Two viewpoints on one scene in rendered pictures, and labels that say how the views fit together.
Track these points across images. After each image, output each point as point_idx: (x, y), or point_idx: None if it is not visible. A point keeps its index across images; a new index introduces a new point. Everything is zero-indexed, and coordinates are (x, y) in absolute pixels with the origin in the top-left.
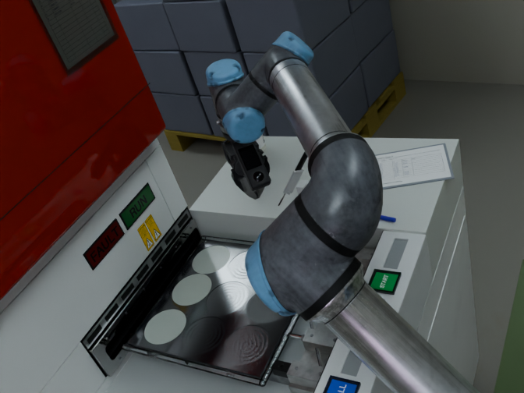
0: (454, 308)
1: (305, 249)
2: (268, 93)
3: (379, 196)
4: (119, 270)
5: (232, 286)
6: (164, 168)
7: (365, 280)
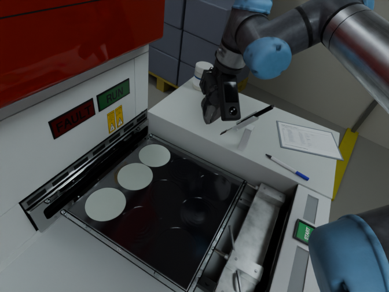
0: None
1: None
2: (311, 36)
3: None
4: (80, 143)
5: (169, 185)
6: (143, 72)
7: (290, 226)
